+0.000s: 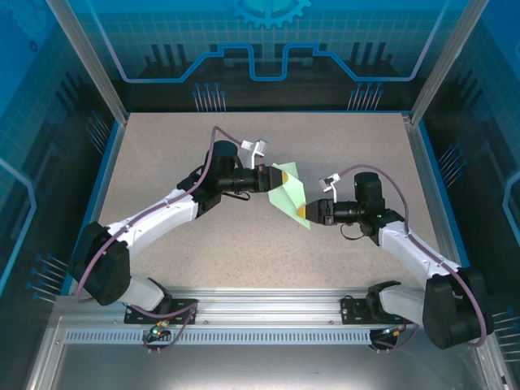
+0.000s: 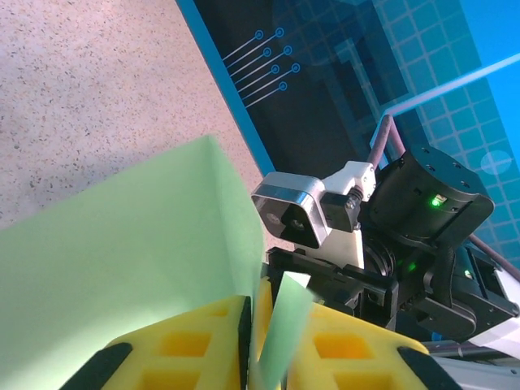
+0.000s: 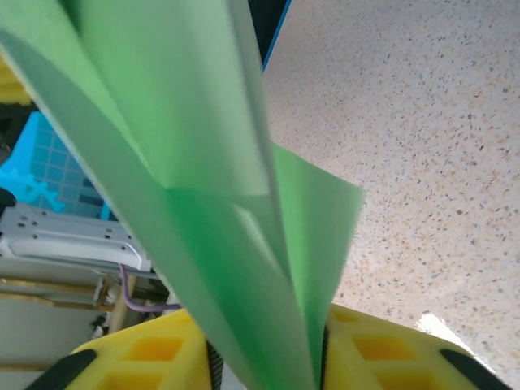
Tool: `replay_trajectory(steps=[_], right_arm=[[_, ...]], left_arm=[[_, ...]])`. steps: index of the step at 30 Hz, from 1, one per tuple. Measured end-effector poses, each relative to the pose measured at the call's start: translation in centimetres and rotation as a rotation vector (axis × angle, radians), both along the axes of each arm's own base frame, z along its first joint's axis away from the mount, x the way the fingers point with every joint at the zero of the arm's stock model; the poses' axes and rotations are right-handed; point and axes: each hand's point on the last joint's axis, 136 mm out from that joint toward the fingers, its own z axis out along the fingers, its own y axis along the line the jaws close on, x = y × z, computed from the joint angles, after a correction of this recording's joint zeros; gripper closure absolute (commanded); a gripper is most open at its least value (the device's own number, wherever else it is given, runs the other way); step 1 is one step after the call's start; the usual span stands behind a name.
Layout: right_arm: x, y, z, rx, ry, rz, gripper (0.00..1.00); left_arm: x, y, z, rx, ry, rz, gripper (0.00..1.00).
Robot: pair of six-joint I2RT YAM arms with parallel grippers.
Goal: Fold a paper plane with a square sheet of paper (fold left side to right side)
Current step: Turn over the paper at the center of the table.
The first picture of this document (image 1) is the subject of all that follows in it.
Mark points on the light green paper sheet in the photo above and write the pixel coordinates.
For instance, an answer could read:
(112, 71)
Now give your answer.
(292, 195)

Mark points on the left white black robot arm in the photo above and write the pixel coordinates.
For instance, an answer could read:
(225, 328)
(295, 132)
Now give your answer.
(154, 219)

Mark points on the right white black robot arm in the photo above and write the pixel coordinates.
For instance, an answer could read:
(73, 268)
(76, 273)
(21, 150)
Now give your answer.
(414, 248)

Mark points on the shiny metal sheet tray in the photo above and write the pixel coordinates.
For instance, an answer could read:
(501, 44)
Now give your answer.
(264, 369)

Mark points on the blue table edge trim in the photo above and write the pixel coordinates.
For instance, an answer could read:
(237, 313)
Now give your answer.
(100, 203)
(447, 203)

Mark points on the short aluminium side rail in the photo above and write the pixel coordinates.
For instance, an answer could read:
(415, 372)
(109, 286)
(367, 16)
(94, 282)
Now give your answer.
(421, 162)

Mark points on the long aluminium frame rail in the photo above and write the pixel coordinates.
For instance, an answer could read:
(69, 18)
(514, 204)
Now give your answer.
(264, 304)

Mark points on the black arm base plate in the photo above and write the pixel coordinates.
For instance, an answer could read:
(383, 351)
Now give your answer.
(351, 310)
(134, 315)

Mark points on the aluminium frame post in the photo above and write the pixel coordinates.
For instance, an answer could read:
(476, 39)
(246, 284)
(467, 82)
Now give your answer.
(91, 61)
(445, 61)

